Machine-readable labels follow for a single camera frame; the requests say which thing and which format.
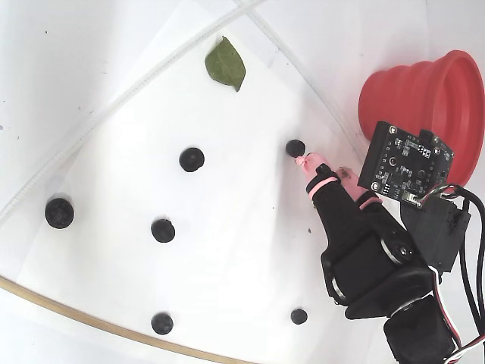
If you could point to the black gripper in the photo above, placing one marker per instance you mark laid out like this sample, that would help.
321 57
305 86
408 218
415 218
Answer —
352 243

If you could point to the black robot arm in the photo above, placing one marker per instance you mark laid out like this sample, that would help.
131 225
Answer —
417 333

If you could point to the red collapsible silicone cup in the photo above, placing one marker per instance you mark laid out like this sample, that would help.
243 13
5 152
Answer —
417 95

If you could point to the white paper sheet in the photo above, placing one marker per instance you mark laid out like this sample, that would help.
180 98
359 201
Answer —
235 182

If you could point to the large green leaf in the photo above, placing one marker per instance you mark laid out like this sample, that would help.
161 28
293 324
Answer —
225 64

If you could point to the large dark blueberry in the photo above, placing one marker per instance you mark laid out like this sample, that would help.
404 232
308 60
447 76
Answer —
59 212

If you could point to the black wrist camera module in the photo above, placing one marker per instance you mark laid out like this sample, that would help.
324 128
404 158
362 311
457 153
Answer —
430 137
405 167

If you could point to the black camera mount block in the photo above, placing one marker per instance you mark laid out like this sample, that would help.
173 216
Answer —
435 231

